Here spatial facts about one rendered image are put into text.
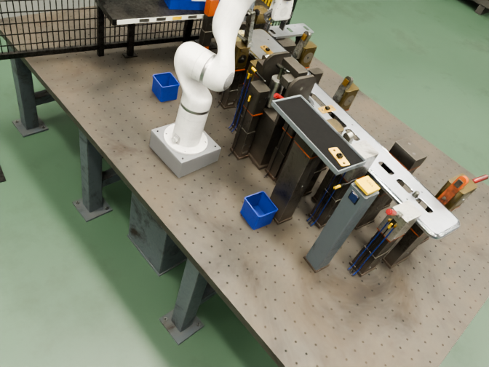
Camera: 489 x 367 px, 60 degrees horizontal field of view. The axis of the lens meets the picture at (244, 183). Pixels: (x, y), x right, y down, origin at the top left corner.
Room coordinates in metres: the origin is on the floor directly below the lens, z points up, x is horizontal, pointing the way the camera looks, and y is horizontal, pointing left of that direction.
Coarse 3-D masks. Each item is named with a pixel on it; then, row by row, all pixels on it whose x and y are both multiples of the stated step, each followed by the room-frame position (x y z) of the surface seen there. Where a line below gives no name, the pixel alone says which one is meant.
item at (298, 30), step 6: (294, 24) 2.31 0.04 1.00; (300, 24) 2.33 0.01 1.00; (276, 30) 2.16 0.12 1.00; (294, 30) 2.24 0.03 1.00; (300, 30) 2.26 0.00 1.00; (306, 30) 2.29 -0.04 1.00; (276, 36) 2.09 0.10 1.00; (282, 36) 2.13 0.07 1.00; (288, 36) 2.16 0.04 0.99; (294, 36) 2.19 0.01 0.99
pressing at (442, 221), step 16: (256, 32) 2.07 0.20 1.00; (256, 48) 1.91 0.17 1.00; (272, 48) 1.96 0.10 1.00; (320, 96) 1.69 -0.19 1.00; (320, 112) 1.57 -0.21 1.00; (336, 112) 1.61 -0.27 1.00; (352, 128) 1.54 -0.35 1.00; (384, 160) 1.40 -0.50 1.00; (384, 176) 1.30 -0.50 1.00; (400, 176) 1.34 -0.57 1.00; (400, 192) 1.24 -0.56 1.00; (432, 208) 1.22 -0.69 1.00; (432, 224) 1.13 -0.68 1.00; (448, 224) 1.16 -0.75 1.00
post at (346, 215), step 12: (348, 192) 1.02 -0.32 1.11; (360, 192) 1.01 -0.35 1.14; (348, 204) 1.01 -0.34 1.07; (360, 204) 0.99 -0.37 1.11; (336, 216) 1.02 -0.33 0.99; (348, 216) 0.99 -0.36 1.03; (360, 216) 1.02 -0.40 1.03; (324, 228) 1.03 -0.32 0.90; (336, 228) 1.00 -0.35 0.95; (348, 228) 1.00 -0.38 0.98; (324, 240) 1.01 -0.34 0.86; (336, 240) 0.99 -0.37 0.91; (312, 252) 1.02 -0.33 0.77; (324, 252) 0.99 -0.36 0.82; (336, 252) 1.03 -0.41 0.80; (312, 264) 1.00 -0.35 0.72; (324, 264) 1.01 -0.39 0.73
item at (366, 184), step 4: (368, 176) 1.07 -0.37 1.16; (356, 180) 1.03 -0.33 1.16; (360, 180) 1.04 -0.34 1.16; (364, 180) 1.04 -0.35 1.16; (368, 180) 1.05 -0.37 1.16; (372, 180) 1.06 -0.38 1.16; (360, 184) 1.02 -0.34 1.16; (364, 184) 1.02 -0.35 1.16; (368, 184) 1.03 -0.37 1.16; (372, 184) 1.04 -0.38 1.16; (376, 184) 1.04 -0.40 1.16; (360, 188) 1.01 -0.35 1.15; (364, 188) 1.01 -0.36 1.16; (368, 188) 1.01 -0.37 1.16; (372, 188) 1.02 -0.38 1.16; (376, 188) 1.03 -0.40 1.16; (380, 188) 1.04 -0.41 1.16; (364, 192) 1.00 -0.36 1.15; (368, 192) 1.00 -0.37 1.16; (372, 192) 1.01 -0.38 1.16
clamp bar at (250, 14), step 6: (252, 12) 1.79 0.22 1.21; (258, 12) 1.82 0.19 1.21; (246, 18) 1.81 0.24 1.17; (252, 18) 1.79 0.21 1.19; (246, 24) 1.81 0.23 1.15; (252, 24) 1.80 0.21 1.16; (246, 30) 1.81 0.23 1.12; (252, 30) 1.80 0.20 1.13; (246, 36) 1.81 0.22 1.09; (252, 36) 1.81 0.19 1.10
